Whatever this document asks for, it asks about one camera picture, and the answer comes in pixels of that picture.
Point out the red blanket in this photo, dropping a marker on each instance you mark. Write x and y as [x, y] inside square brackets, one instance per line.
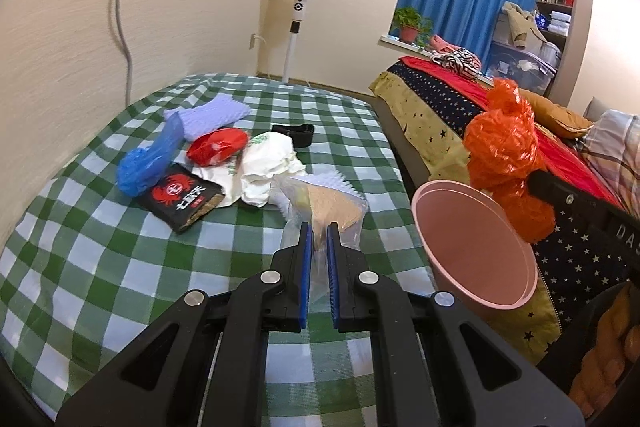
[565, 157]

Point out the brown pillow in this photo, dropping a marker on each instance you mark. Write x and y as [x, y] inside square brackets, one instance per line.
[555, 112]

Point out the black snack packet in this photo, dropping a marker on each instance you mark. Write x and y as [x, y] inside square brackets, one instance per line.
[175, 197]

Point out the white printed tissue paper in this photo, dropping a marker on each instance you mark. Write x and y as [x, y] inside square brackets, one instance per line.
[220, 179]

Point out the black white striped cloth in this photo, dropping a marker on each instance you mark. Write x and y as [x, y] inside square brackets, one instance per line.
[460, 62]

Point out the white plastic bag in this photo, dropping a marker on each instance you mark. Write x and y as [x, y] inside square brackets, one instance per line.
[270, 162]

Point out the purple towel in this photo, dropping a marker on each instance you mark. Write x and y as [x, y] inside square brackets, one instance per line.
[210, 117]

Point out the pink cloth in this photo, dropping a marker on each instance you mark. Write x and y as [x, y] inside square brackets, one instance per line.
[442, 43]

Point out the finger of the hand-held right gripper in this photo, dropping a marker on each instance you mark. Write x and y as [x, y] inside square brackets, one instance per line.
[565, 192]

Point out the small white wall outlet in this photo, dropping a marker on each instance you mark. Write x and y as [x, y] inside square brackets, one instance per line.
[255, 41]

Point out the orange plastic bag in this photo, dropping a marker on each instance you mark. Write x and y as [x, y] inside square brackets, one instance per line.
[500, 157]

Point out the plaid pillow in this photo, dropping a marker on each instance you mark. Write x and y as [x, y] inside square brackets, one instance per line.
[615, 142]

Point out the person's right hand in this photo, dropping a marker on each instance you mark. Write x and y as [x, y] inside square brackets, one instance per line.
[605, 357]

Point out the green checkered tablecloth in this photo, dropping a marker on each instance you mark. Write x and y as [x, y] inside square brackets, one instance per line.
[100, 282]

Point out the potted green plant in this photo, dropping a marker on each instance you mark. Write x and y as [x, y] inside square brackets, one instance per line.
[410, 24]

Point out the khaki coat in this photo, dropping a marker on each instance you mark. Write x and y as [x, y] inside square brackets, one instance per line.
[520, 22]

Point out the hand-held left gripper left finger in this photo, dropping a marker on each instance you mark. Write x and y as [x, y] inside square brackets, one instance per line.
[303, 277]

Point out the bed with starry blanket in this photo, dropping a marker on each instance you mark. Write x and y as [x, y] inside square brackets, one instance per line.
[440, 117]

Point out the blue plastic bag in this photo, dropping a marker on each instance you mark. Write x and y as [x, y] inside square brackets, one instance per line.
[140, 167]

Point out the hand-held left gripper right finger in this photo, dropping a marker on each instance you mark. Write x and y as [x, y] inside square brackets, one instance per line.
[334, 277]

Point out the clear plastic storage box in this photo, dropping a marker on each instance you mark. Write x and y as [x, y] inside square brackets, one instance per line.
[520, 72]

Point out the grey headboard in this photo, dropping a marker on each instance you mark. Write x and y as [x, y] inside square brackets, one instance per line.
[600, 107]

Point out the clear plastic bag brown contents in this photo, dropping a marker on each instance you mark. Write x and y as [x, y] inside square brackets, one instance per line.
[325, 202]

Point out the red plastic bag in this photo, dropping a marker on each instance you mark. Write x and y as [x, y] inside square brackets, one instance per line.
[215, 146]

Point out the pink plastic bin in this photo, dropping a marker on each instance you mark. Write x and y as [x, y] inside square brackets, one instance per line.
[475, 247]

